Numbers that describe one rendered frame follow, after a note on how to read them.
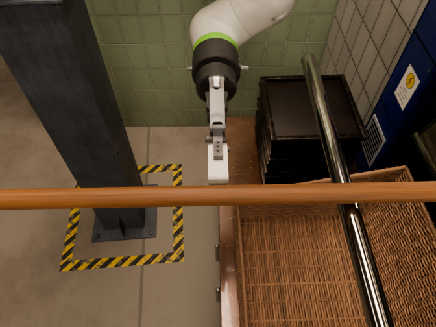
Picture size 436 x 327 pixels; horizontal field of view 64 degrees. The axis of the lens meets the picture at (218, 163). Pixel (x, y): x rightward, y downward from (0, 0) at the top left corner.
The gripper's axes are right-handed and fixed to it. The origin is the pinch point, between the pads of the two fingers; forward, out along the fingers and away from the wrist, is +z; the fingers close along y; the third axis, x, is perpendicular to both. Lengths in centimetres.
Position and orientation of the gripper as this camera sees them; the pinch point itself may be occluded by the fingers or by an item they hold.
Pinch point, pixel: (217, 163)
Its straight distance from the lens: 53.3
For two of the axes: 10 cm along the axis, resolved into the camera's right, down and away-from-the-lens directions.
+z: 0.2, 8.0, -5.9
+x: -10.0, 0.2, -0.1
